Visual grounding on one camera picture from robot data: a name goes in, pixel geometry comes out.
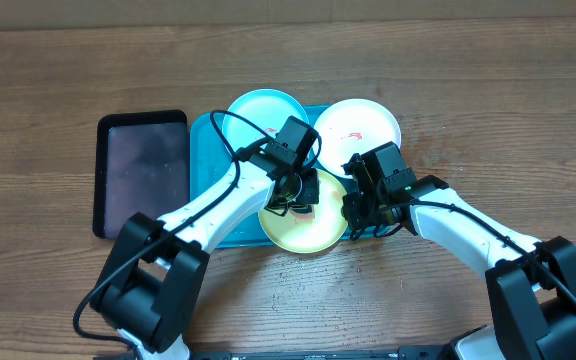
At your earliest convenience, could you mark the yellow plate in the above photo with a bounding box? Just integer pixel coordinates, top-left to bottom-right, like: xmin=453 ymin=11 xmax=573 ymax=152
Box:
xmin=258 ymin=169 xmax=348 ymax=254

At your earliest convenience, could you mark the pink green sponge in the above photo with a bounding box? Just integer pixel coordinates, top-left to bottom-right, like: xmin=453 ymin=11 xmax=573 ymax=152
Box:
xmin=290 ymin=206 xmax=316 ymax=225

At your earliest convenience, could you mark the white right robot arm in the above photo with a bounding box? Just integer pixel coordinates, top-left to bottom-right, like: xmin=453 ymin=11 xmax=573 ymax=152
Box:
xmin=342 ymin=142 xmax=576 ymax=360

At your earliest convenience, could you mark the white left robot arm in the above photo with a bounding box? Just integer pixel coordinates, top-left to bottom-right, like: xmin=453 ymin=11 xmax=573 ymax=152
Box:
xmin=82 ymin=142 xmax=319 ymax=359

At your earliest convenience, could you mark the teal plastic tray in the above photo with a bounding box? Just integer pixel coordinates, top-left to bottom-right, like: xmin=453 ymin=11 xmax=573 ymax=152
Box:
xmin=189 ymin=104 xmax=394 ymax=250

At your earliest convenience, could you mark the black tray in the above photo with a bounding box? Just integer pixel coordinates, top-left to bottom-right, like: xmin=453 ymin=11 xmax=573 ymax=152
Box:
xmin=92 ymin=109 xmax=190 ymax=239

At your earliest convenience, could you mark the white plate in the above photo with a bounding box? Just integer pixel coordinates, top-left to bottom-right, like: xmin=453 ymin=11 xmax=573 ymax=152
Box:
xmin=314 ymin=99 xmax=402 ymax=179

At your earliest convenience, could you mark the light blue plate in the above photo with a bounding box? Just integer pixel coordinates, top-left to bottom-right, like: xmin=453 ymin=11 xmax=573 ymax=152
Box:
xmin=222 ymin=89 xmax=308 ymax=150

